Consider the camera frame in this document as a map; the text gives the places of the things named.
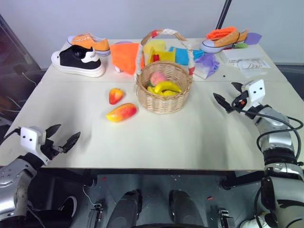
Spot dark rounded shape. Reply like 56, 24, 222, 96
111, 190, 143, 228
168, 190, 206, 228

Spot small yellow banana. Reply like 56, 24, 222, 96
147, 86, 178, 96

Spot wicker basket with handle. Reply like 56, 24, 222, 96
133, 28, 196, 115

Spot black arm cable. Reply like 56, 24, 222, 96
231, 97, 303, 167
0, 128, 22, 144

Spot large yellow banana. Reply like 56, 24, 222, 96
154, 81, 183, 94

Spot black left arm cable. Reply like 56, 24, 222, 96
0, 128, 22, 144

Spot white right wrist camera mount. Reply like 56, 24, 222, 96
241, 79, 266, 108

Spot orange sneaker with paper stuffing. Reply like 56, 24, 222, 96
199, 28, 250, 53

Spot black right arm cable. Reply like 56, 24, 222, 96
231, 97, 303, 167

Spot dark transparent panel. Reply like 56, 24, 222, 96
0, 13, 43, 72

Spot purple paper sheet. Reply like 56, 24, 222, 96
244, 32, 263, 46

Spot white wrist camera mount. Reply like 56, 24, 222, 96
19, 126, 51, 166
241, 79, 266, 108

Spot orange sneaker with laces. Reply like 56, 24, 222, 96
66, 32, 111, 57

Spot black metal bracket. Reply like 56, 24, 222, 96
87, 201, 104, 228
217, 207, 235, 228

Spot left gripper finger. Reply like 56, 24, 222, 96
62, 132, 82, 153
46, 124, 62, 141

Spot purple cloth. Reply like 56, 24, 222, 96
194, 52, 220, 79

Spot orange crumpled paper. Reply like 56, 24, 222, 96
205, 26, 238, 40

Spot orange cloth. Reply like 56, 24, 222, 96
109, 42, 145, 76

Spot red yellow strawberry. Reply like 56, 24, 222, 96
109, 87, 125, 105

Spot blue cloth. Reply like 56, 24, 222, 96
169, 46, 205, 66

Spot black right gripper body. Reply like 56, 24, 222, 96
231, 91, 249, 111

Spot black tripod pole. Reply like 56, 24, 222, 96
214, 0, 233, 30

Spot red yellow mango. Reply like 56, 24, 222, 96
105, 102, 138, 123

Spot black power adapter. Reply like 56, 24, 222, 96
13, 65, 27, 75

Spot black shoe white stripe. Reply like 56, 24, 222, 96
57, 195, 78, 216

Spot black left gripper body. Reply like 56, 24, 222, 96
40, 137, 65, 161

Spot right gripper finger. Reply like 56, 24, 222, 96
231, 82, 244, 94
213, 92, 235, 114

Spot pink peach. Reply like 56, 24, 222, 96
149, 72, 169, 86

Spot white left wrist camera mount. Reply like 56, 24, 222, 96
19, 126, 51, 166

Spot white flat box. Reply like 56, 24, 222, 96
219, 45, 265, 64

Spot clear printed plastic bag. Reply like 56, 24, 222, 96
236, 59, 272, 79

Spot black white sneaker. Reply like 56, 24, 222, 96
50, 45, 106, 78

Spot yellow sponge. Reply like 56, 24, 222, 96
142, 39, 167, 56

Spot black table frame bar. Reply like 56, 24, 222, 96
220, 170, 265, 191

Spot thin white cable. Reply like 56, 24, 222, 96
82, 186, 96, 205

